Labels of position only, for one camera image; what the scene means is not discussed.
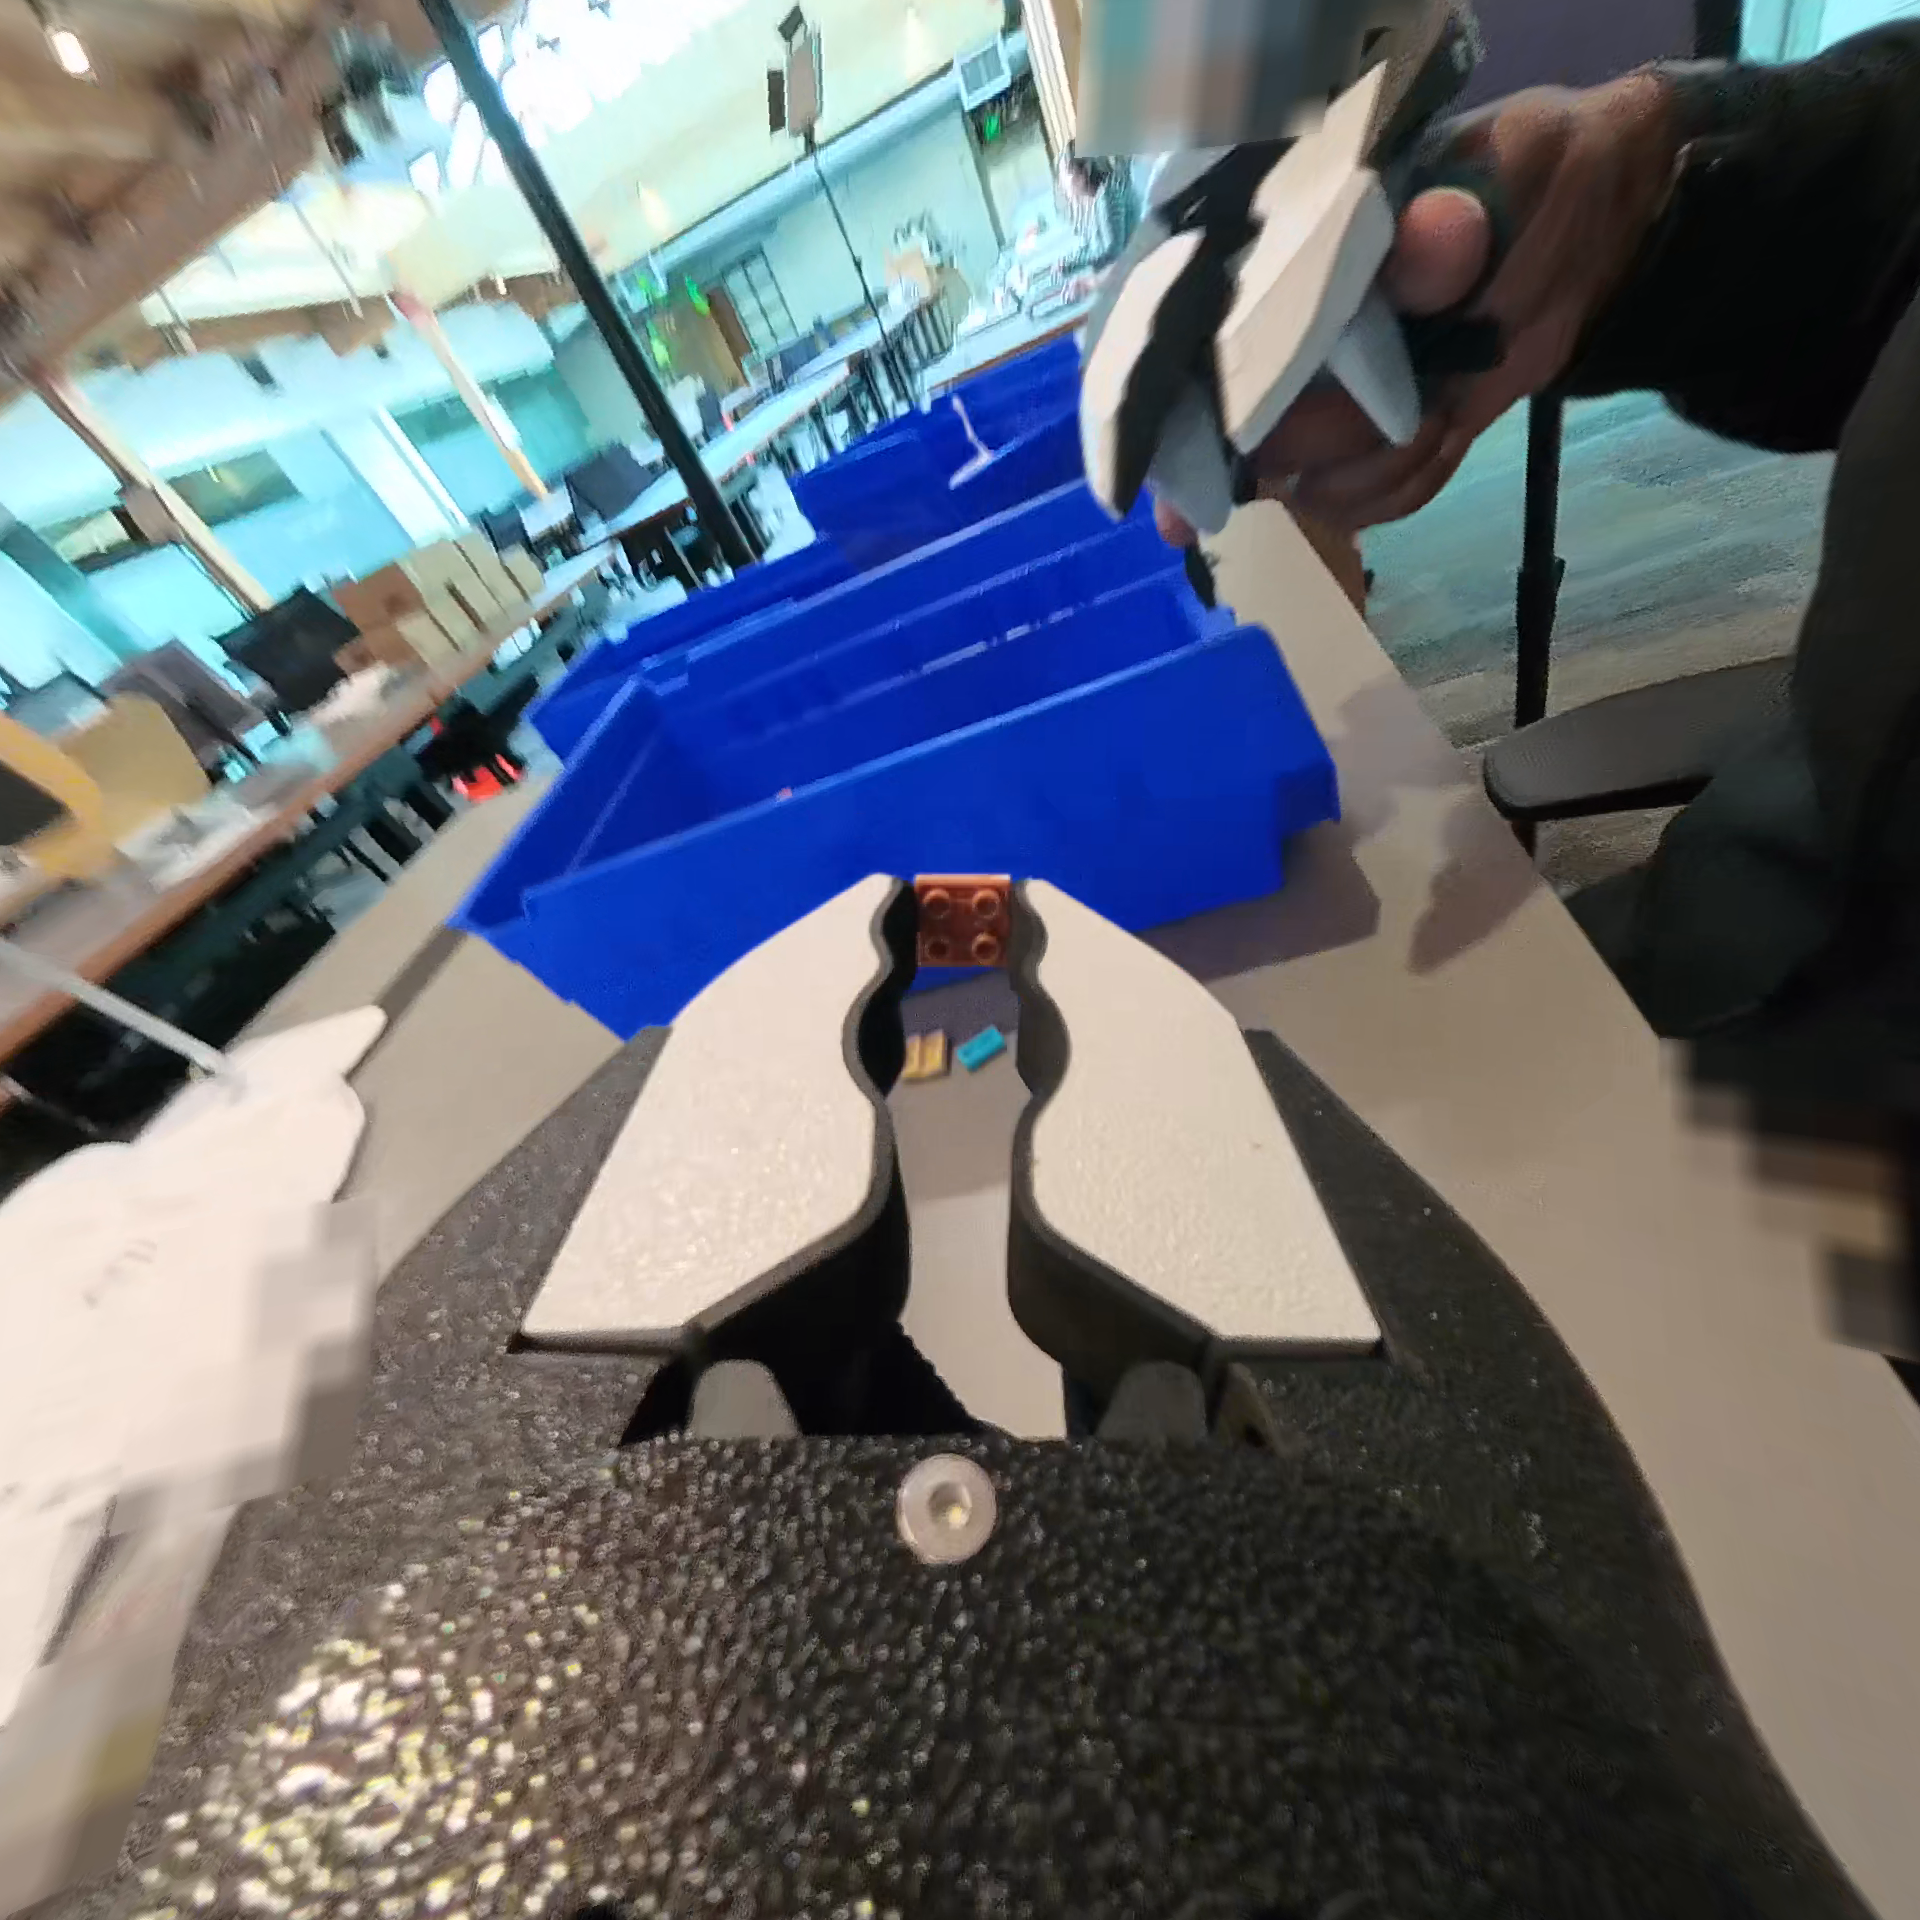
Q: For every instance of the person's right forearm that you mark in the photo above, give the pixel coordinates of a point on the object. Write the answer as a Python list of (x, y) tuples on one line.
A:
[(1770, 225)]

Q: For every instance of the white paper sheet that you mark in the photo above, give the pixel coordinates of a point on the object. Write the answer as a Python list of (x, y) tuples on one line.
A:
[(270, 1089)]

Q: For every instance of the small yellow lego piece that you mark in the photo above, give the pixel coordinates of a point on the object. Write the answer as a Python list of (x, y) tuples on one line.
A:
[(925, 1057)]

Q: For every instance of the black office chair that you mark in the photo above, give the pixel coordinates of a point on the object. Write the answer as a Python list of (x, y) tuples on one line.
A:
[(294, 646)]

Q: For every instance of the blue plastic storage bin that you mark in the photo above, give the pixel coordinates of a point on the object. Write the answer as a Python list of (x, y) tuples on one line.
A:
[(915, 669), (975, 564), (901, 481), (975, 810)]

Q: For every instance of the white wall air conditioner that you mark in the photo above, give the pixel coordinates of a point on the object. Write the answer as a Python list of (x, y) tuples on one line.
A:
[(984, 73)]

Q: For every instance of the small white object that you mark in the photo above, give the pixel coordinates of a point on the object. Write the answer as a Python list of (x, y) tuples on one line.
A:
[(971, 437)]

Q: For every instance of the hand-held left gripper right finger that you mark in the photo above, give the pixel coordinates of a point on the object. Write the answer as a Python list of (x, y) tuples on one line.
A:
[(1184, 1172)]

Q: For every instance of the black building pillar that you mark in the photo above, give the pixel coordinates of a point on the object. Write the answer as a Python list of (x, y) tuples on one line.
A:
[(600, 285)]

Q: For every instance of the stack of cardboard boxes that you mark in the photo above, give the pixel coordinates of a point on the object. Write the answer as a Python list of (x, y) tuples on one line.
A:
[(441, 594)]

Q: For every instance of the small cyan lego piece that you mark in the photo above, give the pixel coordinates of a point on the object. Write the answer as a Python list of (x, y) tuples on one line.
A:
[(984, 1050)]

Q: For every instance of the thin black stand pole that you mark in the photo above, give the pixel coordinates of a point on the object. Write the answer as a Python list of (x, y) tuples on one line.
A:
[(1536, 570)]

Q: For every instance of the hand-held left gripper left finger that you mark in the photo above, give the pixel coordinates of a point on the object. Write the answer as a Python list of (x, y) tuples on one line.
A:
[(720, 1155)]

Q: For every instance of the person's right hand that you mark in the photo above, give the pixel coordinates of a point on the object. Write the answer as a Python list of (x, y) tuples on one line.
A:
[(1568, 195)]

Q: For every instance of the reddish brown lego plate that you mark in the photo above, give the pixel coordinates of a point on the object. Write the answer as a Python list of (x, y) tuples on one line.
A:
[(963, 923)]

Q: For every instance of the studio light on stand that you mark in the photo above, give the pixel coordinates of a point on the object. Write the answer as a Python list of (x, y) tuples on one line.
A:
[(802, 83)]

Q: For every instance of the black office chair armrest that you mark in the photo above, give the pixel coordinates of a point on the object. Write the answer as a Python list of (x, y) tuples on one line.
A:
[(1622, 750)]

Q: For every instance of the person's dark clothing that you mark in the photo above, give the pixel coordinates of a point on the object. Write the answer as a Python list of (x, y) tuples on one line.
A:
[(1853, 676)]

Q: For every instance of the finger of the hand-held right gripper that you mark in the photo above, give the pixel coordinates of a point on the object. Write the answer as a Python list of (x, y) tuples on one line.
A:
[(1305, 285), (1142, 377)]

